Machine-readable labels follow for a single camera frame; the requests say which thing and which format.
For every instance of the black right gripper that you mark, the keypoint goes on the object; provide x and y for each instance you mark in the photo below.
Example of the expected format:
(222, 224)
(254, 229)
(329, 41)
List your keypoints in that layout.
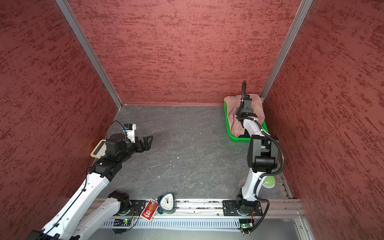
(237, 112)

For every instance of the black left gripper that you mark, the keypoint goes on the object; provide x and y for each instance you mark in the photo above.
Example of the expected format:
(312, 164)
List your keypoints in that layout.
(147, 145)

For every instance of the pink drawstring shorts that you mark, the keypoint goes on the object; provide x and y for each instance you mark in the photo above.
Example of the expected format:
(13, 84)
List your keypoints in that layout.
(232, 103)

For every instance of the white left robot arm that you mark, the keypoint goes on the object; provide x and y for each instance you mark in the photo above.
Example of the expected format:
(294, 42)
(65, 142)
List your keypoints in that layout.
(70, 222)

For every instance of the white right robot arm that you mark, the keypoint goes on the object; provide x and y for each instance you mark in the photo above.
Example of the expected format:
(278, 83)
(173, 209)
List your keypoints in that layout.
(262, 153)

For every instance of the green plastic basket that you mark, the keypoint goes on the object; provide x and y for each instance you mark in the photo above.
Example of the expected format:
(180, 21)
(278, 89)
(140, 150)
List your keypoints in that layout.
(244, 121)

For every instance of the cream desk calculator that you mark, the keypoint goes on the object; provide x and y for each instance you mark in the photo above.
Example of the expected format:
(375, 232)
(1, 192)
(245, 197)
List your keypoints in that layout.
(100, 150)

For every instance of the teal analog clock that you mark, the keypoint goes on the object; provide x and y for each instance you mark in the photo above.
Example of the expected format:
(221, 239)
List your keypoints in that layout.
(167, 204)

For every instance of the red snack packet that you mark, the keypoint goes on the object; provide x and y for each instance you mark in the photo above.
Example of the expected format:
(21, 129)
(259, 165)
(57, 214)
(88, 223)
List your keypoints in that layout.
(150, 210)

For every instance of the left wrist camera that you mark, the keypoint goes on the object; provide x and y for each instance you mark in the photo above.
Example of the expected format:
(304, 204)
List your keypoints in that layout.
(129, 130)

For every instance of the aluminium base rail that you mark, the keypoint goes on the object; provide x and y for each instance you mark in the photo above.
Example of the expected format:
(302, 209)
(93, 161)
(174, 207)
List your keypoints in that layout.
(214, 209)

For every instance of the right aluminium corner post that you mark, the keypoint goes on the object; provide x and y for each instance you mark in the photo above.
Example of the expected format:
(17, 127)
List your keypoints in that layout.
(291, 35)

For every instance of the aluminium corner post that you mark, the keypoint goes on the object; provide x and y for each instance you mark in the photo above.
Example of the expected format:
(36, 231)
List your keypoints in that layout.
(291, 35)
(79, 33)

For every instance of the left aluminium corner post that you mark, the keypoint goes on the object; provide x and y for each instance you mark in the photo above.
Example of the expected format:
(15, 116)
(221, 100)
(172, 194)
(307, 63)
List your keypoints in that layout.
(79, 33)

